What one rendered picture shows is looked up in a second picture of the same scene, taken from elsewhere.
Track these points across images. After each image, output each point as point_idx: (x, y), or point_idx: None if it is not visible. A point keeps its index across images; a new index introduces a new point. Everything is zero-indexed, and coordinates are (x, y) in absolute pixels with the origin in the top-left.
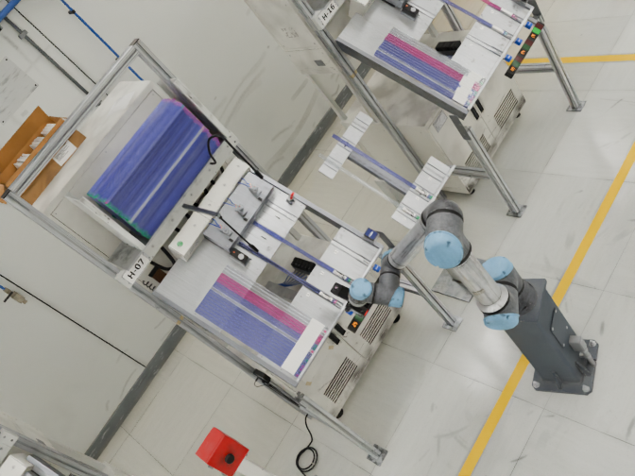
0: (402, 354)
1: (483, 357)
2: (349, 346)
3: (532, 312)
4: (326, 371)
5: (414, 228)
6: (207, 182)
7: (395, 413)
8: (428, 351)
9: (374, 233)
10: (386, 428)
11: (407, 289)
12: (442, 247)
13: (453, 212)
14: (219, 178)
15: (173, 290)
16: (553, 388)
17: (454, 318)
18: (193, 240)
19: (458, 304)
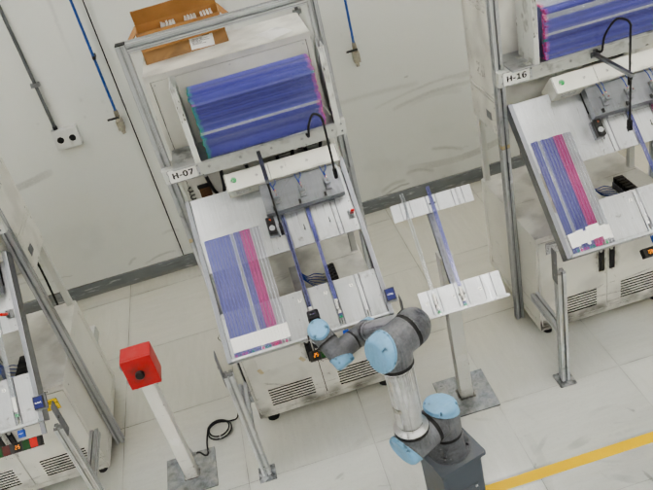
0: (360, 414)
1: (414, 473)
2: (320, 370)
3: (447, 468)
4: (284, 374)
5: (391, 316)
6: (292, 148)
7: (310, 454)
8: (381, 430)
9: (393, 296)
10: (293, 460)
11: None
12: (378, 349)
13: (416, 329)
14: (306, 152)
15: (202, 212)
16: None
17: None
18: (245, 185)
19: None
